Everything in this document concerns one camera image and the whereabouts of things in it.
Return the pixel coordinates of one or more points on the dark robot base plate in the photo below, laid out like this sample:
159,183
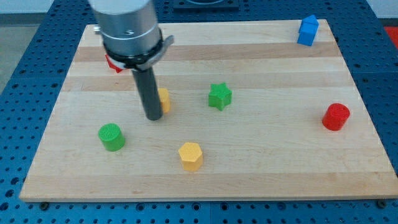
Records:
183,5

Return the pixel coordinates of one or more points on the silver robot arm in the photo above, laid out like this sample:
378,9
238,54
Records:
133,41

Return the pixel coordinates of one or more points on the red cylinder block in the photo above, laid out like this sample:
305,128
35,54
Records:
336,116

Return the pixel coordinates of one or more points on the yellow hexagon block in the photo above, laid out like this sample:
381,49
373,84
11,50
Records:
191,156

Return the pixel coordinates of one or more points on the green star block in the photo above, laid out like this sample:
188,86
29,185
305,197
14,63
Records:
219,96

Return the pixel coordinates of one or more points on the blue house-shaped block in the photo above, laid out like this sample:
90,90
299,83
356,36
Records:
307,30

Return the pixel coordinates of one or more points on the yellow heart block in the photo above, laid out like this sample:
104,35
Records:
164,99

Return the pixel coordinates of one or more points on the red star block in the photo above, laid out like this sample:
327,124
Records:
114,64

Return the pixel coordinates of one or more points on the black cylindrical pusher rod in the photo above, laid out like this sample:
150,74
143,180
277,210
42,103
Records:
148,91

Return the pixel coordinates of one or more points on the light wooden board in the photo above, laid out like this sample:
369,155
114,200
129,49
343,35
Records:
268,144

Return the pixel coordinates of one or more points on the green cylinder block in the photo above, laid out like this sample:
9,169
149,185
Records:
111,137

